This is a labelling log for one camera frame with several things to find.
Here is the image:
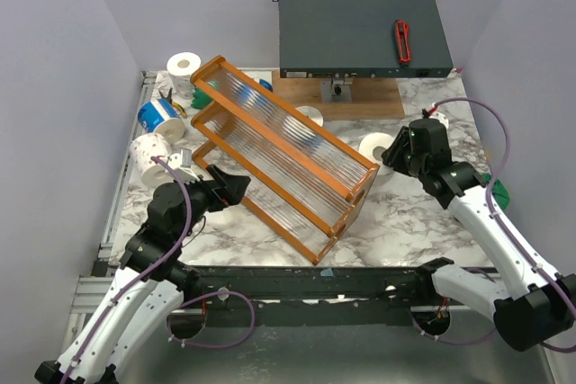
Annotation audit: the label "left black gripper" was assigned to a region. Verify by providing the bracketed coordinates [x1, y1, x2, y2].
[175, 164, 251, 242]

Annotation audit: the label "white red-dotted paper roll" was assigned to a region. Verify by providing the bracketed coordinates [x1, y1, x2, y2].
[358, 132, 394, 175]

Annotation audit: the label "green paper roll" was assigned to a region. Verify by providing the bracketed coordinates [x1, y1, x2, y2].
[491, 179, 510, 210]

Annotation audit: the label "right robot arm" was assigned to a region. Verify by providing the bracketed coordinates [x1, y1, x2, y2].
[382, 118, 575, 352]

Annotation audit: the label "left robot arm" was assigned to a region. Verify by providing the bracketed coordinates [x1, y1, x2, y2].
[34, 165, 250, 383]

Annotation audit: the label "orange wooden shelf rack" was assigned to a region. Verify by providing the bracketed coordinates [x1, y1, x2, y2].
[190, 56, 379, 265]

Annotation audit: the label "white roll behind shelf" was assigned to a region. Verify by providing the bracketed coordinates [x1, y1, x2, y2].
[296, 106, 324, 127]

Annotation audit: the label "blue object behind shelf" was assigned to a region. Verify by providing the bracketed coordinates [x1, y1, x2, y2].
[259, 79, 274, 92]

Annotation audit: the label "brown wooden board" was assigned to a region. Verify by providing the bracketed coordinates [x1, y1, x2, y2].
[272, 71, 405, 121]

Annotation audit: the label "small green object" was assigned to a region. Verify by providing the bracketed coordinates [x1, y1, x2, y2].
[191, 87, 212, 110]

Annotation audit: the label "blue wrapped paper roll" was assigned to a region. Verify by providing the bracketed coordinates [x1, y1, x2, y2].
[137, 99, 186, 144]

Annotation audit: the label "black yellow pliers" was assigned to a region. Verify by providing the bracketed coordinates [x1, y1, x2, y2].
[158, 87, 187, 119]

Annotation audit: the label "red black utility knife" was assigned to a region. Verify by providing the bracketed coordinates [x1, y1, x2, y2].
[394, 20, 411, 67]

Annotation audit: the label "plain white paper roll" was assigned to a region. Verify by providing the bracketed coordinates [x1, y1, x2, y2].
[166, 52, 202, 99]

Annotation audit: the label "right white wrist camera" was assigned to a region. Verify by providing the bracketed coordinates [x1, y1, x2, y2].
[421, 105, 450, 129]

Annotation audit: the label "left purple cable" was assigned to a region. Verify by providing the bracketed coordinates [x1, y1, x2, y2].
[58, 155, 257, 384]

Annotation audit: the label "grey metal stand bracket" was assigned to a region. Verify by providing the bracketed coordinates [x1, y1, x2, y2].
[320, 78, 353, 103]

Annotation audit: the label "dark grey rack-mount device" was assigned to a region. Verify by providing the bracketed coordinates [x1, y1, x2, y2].
[273, 0, 454, 79]

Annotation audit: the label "aluminium frame rail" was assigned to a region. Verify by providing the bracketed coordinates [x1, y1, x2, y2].
[51, 71, 158, 384]

